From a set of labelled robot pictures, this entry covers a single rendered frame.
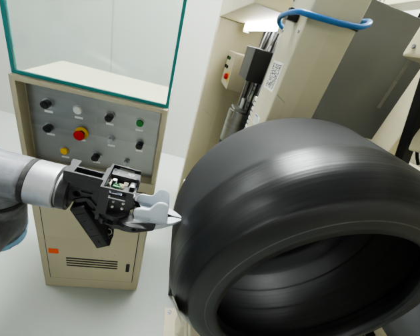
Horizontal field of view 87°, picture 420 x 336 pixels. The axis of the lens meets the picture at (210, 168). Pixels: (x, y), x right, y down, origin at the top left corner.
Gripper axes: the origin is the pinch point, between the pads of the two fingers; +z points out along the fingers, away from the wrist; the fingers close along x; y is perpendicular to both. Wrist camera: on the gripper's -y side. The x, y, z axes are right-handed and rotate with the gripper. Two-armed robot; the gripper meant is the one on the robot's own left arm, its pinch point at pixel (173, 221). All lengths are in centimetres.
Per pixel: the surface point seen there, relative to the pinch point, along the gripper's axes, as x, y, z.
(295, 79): 24.8, 31.9, 20.9
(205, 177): 3.5, 9.7, 3.3
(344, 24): 22, 45, 23
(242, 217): -9.3, 12.4, 7.0
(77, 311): 41, -127, -22
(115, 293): 53, -124, -4
